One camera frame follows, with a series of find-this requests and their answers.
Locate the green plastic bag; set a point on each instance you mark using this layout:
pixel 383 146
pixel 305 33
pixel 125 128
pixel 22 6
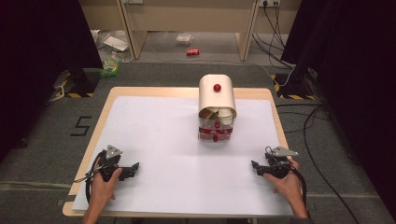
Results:
pixel 110 67

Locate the person's right hand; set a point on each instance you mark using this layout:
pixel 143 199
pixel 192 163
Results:
pixel 289 186

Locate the person's left hand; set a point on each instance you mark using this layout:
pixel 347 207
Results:
pixel 101 188

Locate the pile of red packets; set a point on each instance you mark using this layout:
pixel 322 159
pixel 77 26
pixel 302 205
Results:
pixel 225 131

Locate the clear plastic drawer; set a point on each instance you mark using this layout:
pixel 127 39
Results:
pixel 215 137
pixel 217 125

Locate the wall power outlet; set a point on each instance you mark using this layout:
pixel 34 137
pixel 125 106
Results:
pixel 269 2

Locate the wooden table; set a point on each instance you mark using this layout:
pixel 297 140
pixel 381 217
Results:
pixel 102 124

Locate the black curtain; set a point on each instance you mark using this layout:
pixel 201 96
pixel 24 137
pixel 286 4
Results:
pixel 37 62
pixel 358 77

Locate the clear plastic container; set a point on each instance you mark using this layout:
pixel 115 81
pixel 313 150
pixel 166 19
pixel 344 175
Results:
pixel 184 39

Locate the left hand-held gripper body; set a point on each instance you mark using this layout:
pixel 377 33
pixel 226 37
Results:
pixel 111 153

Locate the white paper cup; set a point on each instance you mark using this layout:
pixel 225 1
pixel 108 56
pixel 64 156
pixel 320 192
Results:
pixel 225 115

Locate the beige desk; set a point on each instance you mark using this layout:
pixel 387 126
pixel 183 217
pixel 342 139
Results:
pixel 186 15

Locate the black stand base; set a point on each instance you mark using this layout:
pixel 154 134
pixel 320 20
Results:
pixel 85 80
pixel 294 84

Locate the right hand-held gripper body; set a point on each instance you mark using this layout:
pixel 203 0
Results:
pixel 281 151

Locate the white paper litter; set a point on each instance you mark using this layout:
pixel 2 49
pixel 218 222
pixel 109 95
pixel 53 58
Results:
pixel 115 43

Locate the red drink can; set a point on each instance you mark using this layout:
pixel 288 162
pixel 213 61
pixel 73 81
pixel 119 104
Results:
pixel 192 52

